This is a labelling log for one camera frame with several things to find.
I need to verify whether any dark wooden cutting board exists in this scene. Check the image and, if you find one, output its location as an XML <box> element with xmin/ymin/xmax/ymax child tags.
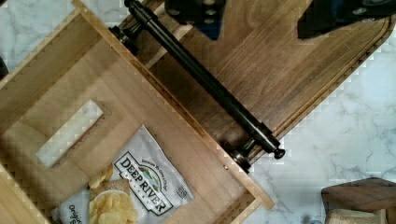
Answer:
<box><xmin>136</xmin><ymin>0</ymin><xmax>395</xmax><ymax>145</ymax></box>

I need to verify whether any brown wooden box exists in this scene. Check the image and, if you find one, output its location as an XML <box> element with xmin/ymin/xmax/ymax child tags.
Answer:
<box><xmin>321</xmin><ymin>177</ymin><xmax>396</xmax><ymax>224</ymax></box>

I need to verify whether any Deep River chips bag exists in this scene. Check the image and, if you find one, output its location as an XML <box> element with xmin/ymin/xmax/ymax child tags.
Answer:
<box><xmin>51</xmin><ymin>126</ymin><xmax>194</xmax><ymax>224</ymax></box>

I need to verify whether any black drawer handle bar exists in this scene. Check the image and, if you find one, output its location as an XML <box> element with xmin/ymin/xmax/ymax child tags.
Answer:
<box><xmin>110</xmin><ymin>0</ymin><xmax>286</xmax><ymax>171</ymax></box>

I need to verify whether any light wooden drawer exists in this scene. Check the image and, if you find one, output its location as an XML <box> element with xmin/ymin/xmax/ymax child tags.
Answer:
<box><xmin>1</xmin><ymin>0</ymin><xmax>274</xmax><ymax>224</ymax></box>

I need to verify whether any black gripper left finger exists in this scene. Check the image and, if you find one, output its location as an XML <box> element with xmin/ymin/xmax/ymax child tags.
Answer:
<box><xmin>164</xmin><ymin>0</ymin><xmax>226</xmax><ymax>40</ymax></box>

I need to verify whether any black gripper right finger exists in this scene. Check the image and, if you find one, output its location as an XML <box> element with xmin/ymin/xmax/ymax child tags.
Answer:
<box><xmin>297</xmin><ymin>0</ymin><xmax>396</xmax><ymax>39</ymax></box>

